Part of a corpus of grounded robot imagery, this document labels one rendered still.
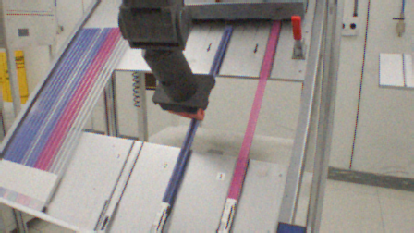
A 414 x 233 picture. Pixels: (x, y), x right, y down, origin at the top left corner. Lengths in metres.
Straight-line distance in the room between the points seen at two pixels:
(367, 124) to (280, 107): 0.62
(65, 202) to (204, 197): 0.29
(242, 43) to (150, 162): 0.33
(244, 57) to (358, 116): 1.76
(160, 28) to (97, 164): 0.36
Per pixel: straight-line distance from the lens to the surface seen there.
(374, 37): 2.32
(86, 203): 0.66
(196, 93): 0.54
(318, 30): 0.71
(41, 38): 1.92
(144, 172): 0.61
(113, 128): 1.19
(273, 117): 2.44
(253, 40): 0.73
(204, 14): 0.79
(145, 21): 0.42
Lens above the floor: 1.07
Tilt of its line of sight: 15 degrees down
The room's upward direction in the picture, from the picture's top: straight up
